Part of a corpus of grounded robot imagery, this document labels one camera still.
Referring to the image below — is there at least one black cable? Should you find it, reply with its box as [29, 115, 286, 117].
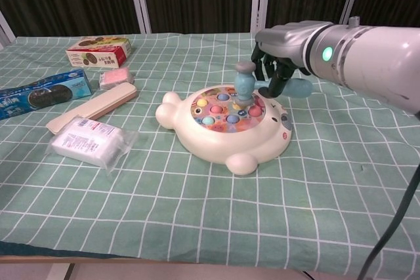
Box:
[356, 161, 420, 280]

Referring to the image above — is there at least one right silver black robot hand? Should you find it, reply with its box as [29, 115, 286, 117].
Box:
[251, 20, 331, 98]

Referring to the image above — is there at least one white tissue pack clear wrap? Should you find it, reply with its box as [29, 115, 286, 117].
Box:
[45, 116, 140, 173]

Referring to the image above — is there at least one white whack-a-mole toy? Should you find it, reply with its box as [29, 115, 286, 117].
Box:
[154, 84, 294, 176]

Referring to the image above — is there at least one small teal object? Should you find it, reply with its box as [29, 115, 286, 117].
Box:
[233, 61, 314, 110]

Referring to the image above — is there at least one pink white wrapped pack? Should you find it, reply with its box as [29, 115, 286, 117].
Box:
[98, 66, 136, 91]

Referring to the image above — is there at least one green checked tablecloth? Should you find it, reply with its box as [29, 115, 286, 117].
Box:
[0, 30, 420, 270]

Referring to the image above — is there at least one blue Oreo cookie box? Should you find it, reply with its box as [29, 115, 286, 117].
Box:
[0, 68, 93, 121]

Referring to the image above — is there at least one long beige plastic case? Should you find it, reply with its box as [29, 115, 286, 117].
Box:
[45, 82, 138, 135]

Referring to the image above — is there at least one red white cookie box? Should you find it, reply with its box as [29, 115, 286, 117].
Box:
[65, 36, 133, 68]

